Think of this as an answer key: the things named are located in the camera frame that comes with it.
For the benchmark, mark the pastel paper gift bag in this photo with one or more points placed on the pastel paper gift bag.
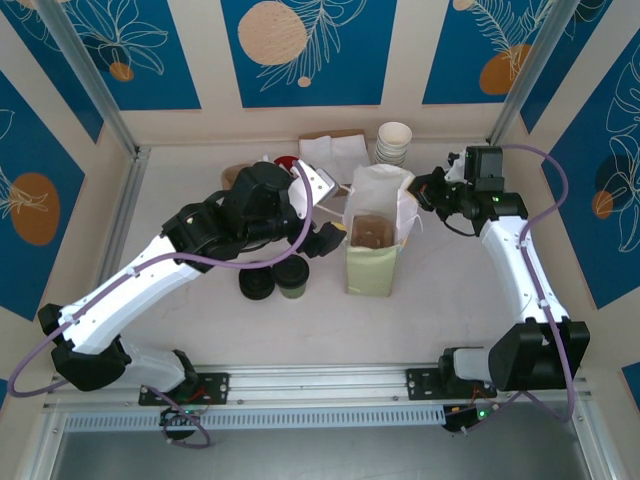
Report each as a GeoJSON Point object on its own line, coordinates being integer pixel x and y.
{"type": "Point", "coordinates": [370, 270]}

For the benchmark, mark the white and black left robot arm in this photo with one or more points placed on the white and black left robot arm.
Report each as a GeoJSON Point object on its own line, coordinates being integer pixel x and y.
{"type": "Point", "coordinates": [130, 290]}

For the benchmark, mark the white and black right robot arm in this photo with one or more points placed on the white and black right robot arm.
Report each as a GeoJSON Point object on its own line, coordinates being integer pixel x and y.
{"type": "Point", "coordinates": [520, 270]}

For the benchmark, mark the stack of brown cup carriers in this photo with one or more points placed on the stack of brown cup carriers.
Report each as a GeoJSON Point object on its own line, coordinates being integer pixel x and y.
{"type": "Point", "coordinates": [232, 175]}

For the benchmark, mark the stack of paper cups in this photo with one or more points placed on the stack of paper cups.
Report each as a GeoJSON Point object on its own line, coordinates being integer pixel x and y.
{"type": "Point", "coordinates": [394, 150]}

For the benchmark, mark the stack of black cup lids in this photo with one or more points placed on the stack of black cup lids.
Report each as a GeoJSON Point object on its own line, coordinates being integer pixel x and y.
{"type": "Point", "coordinates": [256, 285]}

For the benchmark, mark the red cup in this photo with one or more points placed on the red cup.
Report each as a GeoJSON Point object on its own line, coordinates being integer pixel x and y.
{"type": "Point", "coordinates": [286, 162]}

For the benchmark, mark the white napkin stack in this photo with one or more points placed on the white napkin stack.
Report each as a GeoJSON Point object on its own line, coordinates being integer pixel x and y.
{"type": "Point", "coordinates": [315, 147]}
{"type": "Point", "coordinates": [350, 150]}

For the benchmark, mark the brown cardboard napkin box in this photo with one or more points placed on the brown cardboard napkin box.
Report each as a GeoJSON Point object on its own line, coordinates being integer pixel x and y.
{"type": "Point", "coordinates": [345, 133]}

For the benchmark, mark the black controller board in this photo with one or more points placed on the black controller board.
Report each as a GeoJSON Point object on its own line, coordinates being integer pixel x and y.
{"type": "Point", "coordinates": [182, 417]}
{"type": "Point", "coordinates": [465, 420]}

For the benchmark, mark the aluminium side rail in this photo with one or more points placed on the aluminium side rail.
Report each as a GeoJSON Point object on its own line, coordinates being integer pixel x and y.
{"type": "Point", "coordinates": [127, 200]}

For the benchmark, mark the aluminium frame post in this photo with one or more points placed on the aluminium frame post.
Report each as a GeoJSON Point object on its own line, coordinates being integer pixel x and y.
{"type": "Point", "coordinates": [525, 75]}
{"type": "Point", "coordinates": [100, 95]}

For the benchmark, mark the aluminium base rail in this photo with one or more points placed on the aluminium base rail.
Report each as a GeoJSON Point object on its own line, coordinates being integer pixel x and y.
{"type": "Point", "coordinates": [320, 382]}

